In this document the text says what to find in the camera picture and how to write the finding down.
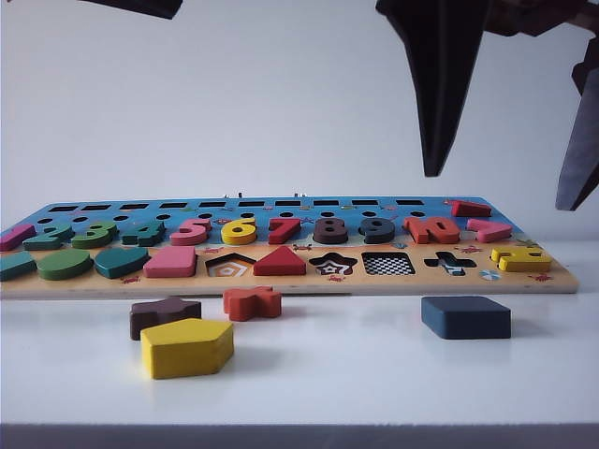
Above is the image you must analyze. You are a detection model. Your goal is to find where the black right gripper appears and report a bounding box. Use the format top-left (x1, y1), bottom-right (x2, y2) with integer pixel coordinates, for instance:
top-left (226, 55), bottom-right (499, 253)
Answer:
top-left (375, 0), bottom-right (599, 211)

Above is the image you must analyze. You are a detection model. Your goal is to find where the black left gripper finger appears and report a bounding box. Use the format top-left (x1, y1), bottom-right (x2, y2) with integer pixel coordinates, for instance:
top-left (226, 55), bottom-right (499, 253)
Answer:
top-left (77, 0), bottom-right (184, 20)

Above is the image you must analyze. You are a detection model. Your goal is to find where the dark blue square block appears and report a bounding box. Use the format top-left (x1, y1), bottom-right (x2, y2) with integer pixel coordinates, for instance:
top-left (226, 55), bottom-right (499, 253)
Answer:
top-left (420, 296), bottom-right (512, 340)

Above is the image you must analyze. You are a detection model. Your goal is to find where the red minus sign piece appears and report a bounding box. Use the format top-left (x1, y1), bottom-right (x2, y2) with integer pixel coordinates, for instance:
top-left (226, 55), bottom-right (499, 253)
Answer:
top-left (451, 199), bottom-right (492, 219)

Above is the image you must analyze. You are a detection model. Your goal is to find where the pink greater-than sign piece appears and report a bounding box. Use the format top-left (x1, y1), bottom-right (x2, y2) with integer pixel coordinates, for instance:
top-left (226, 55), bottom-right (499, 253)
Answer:
top-left (466, 218), bottom-right (512, 243)

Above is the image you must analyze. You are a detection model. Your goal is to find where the orange number ten piece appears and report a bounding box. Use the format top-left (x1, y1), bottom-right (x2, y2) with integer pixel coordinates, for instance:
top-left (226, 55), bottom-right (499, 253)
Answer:
top-left (402, 215), bottom-right (462, 244)

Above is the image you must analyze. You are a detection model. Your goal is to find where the yellow equals sign piece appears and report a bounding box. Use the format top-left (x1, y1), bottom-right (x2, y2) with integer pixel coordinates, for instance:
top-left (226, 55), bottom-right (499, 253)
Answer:
top-left (489, 246), bottom-right (554, 273)

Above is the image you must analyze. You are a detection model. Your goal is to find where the slate number nine piece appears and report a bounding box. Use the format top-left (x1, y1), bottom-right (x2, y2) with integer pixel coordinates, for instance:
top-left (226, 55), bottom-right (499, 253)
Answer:
top-left (358, 217), bottom-right (397, 245)

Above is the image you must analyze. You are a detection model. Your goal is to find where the brown number eight piece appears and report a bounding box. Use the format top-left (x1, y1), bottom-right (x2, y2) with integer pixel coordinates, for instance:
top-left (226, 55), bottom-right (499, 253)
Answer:
top-left (312, 215), bottom-right (353, 245)

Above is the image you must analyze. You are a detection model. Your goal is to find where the dark green number four piece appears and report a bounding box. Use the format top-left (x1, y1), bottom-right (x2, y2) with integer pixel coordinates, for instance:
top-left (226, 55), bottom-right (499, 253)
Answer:
top-left (122, 219), bottom-right (166, 248)

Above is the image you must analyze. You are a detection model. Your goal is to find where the green number three piece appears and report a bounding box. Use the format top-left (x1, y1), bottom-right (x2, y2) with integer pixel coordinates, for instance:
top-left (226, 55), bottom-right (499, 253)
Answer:
top-left (70, 219), bottom-right (118, 249)

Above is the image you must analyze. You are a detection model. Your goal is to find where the pink number five piece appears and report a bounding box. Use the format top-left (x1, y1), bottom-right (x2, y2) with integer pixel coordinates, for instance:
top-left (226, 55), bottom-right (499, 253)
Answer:
top-left (170, 217), bottom-right (212, 247)

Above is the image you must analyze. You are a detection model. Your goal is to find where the yellow number six piece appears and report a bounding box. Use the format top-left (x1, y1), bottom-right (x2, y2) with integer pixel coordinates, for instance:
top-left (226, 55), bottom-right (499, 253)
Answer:
top-left (221, 217), bottom-right (257, 246)

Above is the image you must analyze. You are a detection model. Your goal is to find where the teal number two piece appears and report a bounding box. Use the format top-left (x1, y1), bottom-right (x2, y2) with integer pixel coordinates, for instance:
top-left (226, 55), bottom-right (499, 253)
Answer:
top-left (22, 219), bottom-right (76, 251)

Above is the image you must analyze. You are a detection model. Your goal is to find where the red number seven piece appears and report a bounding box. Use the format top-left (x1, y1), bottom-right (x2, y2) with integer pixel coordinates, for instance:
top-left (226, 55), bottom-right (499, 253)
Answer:
top-left (269, 217), bottom-right (305, 245)

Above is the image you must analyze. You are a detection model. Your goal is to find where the teal heart block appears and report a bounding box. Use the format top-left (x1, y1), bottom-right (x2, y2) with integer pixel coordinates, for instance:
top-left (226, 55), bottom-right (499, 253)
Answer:
top-left (95, 246), bottom-right (150, 280)

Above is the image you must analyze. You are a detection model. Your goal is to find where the pink trapezoid block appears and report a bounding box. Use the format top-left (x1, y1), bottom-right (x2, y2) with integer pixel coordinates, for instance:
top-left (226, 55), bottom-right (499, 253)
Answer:
top-left (143, 246), bottom-right (197, 279)

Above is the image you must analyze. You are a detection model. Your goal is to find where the magenta number one piece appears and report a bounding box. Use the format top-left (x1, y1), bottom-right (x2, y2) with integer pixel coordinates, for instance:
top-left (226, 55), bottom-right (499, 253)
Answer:
top-left (0, 224), bottom-right (37, 253)

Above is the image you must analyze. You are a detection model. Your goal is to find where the green oval block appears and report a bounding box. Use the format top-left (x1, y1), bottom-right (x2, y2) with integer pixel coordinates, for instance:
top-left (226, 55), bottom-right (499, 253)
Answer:
top-left (36, 249), bottom-right (95, 282)

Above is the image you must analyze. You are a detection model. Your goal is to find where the red triangle block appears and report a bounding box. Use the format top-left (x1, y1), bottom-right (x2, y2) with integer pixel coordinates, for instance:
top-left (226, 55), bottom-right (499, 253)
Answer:
top-left (253, 246), bottom-right (309, 277)

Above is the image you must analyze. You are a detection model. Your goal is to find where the colourful wooden puzzle board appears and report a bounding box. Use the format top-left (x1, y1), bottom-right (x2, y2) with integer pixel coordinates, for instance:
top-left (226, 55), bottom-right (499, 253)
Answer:
top-left (0, 195), bottom-right (580, 300)

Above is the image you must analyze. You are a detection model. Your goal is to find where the teal rectangle block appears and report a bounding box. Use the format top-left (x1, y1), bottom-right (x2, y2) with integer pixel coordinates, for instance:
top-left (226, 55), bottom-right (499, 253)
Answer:
top-left (0, 252), bottom-right (37, 282)

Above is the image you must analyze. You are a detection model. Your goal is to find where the brown star block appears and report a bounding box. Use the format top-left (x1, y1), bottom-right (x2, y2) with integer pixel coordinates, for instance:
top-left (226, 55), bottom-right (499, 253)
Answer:
top-left (129, 296), bottom-right (202, 341)

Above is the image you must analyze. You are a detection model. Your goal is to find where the orange cross block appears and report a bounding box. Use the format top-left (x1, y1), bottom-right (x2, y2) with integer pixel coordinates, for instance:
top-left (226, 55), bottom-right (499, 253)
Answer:
top-left (223, 285), bottom-right (284, 323)

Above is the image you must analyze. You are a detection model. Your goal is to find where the yellow pentagon block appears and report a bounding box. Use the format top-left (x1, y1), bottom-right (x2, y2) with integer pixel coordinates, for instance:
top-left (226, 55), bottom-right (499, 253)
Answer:
top-left (139, 317), bottom-right (234, 381)

